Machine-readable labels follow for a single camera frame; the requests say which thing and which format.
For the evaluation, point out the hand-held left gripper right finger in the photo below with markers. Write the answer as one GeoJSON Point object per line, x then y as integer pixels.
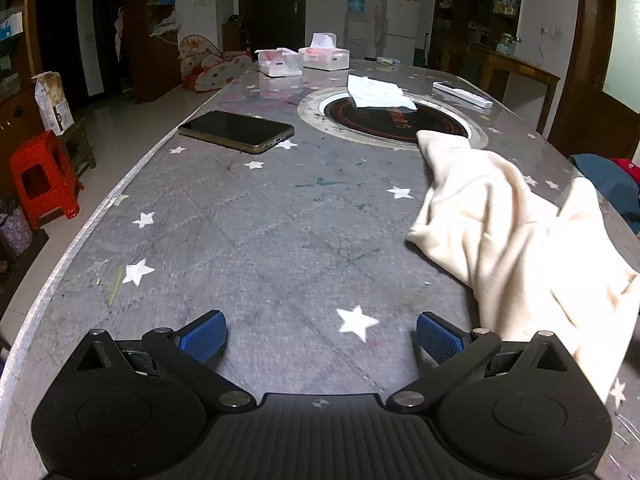
{"type": "Point", "coordinates": [437, 341]}

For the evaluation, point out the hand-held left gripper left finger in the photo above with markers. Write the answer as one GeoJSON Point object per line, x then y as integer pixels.
{"type": "Point", "coordinates": [205, 341]}

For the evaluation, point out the cream garment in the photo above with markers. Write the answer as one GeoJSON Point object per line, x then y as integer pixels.
{"type": "Point", "coordinates": [500, 220]}

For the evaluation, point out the pink hanging clothes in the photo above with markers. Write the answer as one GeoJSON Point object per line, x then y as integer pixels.
{"type": "Point", "coordinates": [119, 30]}

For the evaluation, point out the grey star print tablecloth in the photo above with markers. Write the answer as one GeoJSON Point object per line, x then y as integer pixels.
{"type": "Point", "coordinates": [275, 240]}

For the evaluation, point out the black smartphone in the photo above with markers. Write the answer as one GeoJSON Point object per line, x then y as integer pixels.
{"type": "Point", "coordinates": [235, 130]}

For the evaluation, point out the purple patterned bin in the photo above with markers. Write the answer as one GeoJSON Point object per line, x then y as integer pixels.
{"type": "Point", "coordinates": [15, 227]}

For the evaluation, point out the round built-in induction cooker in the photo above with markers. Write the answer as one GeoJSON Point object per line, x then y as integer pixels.
{"type": "Point", "coordinates": [390, 121]}

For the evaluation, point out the red plastic stool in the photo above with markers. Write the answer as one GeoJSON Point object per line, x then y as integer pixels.
{"type": "Point", "coordinates": [42, 180]}

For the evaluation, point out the blue sofa cover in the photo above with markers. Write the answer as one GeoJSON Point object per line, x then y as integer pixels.
{"type": "Point", "coordinates": [595, 175]}

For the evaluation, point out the small wooden stool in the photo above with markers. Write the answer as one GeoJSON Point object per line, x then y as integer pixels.
{"type": "Point", "coordinates": [82, 142]}

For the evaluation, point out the white power strip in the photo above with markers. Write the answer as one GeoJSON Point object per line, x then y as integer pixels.
{"type": "Point", "coordinates": [462, 95]}

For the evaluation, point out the white tissue sheet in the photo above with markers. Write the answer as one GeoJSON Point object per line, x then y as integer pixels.
{"type": "Point", "coordinates": [375, 92]}

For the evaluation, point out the wooden desk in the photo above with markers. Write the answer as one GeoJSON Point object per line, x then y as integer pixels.
{"type": "Point", "coordinates": [500, 62]}

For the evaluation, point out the small white packet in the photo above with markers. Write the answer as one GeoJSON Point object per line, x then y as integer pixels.
{"type": "Point", "coordinates": [387, 60]}

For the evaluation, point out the open white wipes pack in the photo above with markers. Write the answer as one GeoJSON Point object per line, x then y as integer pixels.
{"type": "Point", "coordinates": [277, 64]}

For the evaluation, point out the pink and white tissue box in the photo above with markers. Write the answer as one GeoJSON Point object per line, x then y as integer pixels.
{"type": "Point", "coordinates": [325, 57]}

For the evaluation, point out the glass jar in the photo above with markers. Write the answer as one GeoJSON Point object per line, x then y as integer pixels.
{"type": "Point", "coordinates": [507, 44]}

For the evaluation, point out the white water dispenser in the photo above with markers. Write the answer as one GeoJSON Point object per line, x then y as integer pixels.
{"type": "Point", "coordinates": [357, 35]}

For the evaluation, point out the wooden door with frosted glass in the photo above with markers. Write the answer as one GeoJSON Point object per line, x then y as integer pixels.
{"type": "Point", "coordinates": [595, 60]}

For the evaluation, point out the white refrigerator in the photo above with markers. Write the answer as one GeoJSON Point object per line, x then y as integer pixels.
{"type": "Point", "coordinates": [402, 20]}

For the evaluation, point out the dark wooden display cabinet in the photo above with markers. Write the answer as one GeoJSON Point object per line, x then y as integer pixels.
{"type": "Point", "coordinates": [470, 5]}

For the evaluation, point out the dark wooden door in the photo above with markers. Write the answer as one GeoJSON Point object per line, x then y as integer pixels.
{"type": "Point", "coordinates": [272, 5]}

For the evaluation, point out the blue water bottle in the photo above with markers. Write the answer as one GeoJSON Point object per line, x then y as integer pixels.
{"type": "Point", "coordinates": [356, 1]}

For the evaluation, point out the dark wooden arched wall cabinet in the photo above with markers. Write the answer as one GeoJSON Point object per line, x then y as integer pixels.
{"type": "Point", "coordinates": [150, 60]}

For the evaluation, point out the white wall socket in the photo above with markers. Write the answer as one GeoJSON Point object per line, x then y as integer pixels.
{"type": "Point", "coordinates": [550, 31]}

